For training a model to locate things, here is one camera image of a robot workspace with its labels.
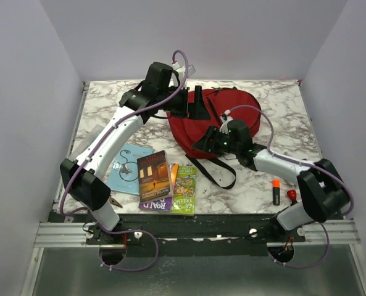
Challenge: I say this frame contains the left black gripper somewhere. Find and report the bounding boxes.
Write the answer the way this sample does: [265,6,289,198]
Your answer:
[157,84,210,120]

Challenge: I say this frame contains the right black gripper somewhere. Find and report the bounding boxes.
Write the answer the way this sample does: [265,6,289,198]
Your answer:
[193,125,241,157]

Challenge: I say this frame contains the red backpack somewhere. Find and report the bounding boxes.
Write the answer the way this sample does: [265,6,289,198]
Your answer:
[167,87,261,187]

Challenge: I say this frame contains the orange black highlighter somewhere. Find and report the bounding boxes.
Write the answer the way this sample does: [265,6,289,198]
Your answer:
[272,179,280,206]

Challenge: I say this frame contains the red round stamp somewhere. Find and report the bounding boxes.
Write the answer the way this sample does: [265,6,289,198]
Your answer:
[286,189,297,205]

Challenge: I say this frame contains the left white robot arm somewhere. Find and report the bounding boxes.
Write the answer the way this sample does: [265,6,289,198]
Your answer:
[60,61,210,244]

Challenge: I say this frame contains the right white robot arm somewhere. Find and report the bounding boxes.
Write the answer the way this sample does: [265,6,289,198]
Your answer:
[193,120,353,242]

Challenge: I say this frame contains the dark brown paperback book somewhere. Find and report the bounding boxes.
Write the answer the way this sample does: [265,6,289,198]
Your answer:
[137,150,172,204]

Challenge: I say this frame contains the green Treehouse book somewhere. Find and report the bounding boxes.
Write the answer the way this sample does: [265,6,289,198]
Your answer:
[170,166,197,215]

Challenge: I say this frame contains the purple Roald Dahl book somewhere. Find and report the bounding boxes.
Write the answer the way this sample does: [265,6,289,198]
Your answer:
[138,163,179,212]

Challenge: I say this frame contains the light blue book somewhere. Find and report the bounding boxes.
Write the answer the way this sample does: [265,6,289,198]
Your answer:
[106,144,154,195]

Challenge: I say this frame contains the clear plastic organizer box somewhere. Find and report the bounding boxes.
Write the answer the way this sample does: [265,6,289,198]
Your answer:
[69,125,104,160]

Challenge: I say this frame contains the yellow handled pliers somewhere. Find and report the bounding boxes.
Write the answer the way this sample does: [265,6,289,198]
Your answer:
[109,198,123,208]

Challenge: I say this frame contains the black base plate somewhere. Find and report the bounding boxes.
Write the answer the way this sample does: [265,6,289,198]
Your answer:
[46,211,319,258]

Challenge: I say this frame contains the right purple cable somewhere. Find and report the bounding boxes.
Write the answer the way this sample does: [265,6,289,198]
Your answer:
[221,104,355,269]

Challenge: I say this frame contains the purple cable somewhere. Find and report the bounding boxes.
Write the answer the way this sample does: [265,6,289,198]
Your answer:
[59,49,190,272]
[221,104,355,269]

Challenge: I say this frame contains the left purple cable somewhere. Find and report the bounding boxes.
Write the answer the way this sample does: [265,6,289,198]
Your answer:
[59,49,190,272]

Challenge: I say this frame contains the aluminium mounting rail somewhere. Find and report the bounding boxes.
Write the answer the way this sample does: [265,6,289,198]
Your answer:
[35,220,361,248]

